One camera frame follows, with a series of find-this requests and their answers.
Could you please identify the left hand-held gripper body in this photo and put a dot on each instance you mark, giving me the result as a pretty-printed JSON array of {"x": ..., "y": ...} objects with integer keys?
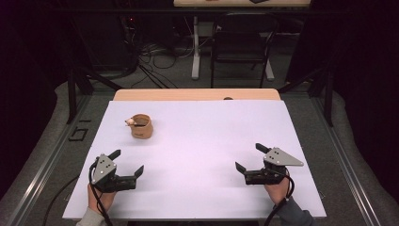
[{"x": 105, "y": 177}]

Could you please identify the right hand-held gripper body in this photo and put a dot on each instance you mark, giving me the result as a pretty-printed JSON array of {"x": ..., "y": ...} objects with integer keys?
[{"x": 276, "y": 161}]

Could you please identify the brown cup with animal figure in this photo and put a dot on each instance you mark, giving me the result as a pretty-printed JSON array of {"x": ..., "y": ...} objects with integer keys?
[{"x": 142, "y": 130}]

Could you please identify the black pencil with orange end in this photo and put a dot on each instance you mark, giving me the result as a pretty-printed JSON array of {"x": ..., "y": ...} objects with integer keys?
[{"x": 139, "y": 125}]

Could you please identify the person's left hand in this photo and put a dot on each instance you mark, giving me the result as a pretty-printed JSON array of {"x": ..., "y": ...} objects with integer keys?
[{"x": 106, "y": 201}]

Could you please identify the person's right hand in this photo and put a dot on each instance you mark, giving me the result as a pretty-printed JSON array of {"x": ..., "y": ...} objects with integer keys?
[{"x": 277, "y": 193}]

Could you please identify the white board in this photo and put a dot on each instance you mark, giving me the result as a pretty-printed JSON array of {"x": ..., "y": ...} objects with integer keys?
[{"x": 204, "y": 141}]

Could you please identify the white desk leg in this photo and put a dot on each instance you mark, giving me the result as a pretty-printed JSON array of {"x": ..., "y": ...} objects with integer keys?
[
  {"x": 269, "y": 70},
  {"x": 195, "y": 59}
]

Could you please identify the black metal stand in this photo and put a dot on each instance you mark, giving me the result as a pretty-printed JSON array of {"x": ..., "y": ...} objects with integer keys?
[
  {"x": 82, "y": 81},
  {"x": 320, "y": 84}
]

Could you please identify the wooden table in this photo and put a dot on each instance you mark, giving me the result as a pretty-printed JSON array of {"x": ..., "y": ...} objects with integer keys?
[{"x": 188, "y": 94}]

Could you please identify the black folding chair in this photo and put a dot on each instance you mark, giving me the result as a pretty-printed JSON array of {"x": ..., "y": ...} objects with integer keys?
[{"x": 238, "y": 42}]

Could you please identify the aluminium floor rail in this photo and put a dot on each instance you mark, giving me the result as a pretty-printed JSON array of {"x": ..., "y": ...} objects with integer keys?
[
  {"x": 343, "y": 163},
  {"x": 47, "y": 163}
]

